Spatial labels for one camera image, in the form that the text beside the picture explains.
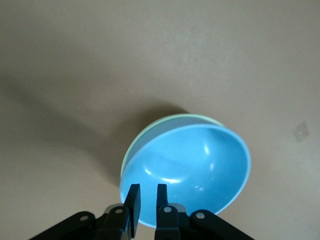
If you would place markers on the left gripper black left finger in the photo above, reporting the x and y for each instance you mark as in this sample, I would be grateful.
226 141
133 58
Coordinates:
132 212

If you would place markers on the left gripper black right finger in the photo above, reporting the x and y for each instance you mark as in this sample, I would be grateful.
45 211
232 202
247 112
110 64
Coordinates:
165 220

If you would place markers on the blue bowl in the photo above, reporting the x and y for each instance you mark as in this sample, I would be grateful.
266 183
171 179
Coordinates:
195 162

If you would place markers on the green bowl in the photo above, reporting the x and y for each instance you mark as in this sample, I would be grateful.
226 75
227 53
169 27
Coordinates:
134 143

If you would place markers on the clear tape patch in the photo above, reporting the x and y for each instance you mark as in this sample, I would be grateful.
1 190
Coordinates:
301 130

